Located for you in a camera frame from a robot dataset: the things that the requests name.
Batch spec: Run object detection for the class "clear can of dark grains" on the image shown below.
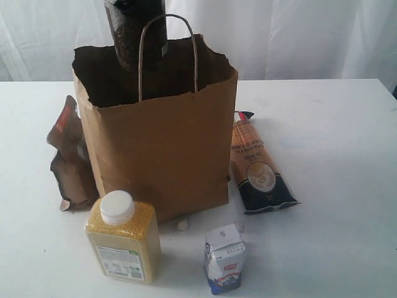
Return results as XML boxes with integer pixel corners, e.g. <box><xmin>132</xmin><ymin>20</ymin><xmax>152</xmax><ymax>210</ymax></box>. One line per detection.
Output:
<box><xmin>104</xmin><ymin>0</ymin><xmax>168</xmax><ymax>72</ymax></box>

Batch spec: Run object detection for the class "spaghetti pasta packet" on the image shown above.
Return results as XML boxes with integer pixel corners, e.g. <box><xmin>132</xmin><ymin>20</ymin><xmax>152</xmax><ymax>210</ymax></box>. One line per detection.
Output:
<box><xmin>230</xmin><ymin>111</ymin><xmax>299</xmax><ymax>215</ymax></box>

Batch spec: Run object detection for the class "small white pebble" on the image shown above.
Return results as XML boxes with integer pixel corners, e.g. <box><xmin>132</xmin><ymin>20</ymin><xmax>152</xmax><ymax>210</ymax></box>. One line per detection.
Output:
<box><xmin>177</xmin><ymin>220</ymin><xmax>189</xmax><ymax>231</ymax></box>

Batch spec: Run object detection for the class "small white blue carton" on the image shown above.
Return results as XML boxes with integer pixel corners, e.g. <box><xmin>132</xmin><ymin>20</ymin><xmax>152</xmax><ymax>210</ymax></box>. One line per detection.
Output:
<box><xmin>203</xmin><ymin>224</ymin><xmax>246</xmax><ymax>295</ymax></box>

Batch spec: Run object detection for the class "yellow millet plastic bottle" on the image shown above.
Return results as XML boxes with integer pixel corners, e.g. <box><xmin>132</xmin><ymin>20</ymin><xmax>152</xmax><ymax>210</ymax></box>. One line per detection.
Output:
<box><xmin>85</xmin><ymin>190</ymin><xmax>161</xmax><ymax>284</ymax></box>

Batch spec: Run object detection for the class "white backdrop curtain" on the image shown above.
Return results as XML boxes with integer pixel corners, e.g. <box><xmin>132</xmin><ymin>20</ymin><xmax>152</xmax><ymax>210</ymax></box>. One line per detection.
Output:
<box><xmin>1</xmin><ymin>1</ymin><xmax>396</xmax><ymax>89</ymax></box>

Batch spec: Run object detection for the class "brown pouch with orange label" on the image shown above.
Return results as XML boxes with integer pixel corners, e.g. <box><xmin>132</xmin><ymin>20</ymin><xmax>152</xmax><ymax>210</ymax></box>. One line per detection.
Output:
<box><xmin>47</xmin><ymin>95</ymin><xmax>99</xmax><ymax>212</ymax></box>

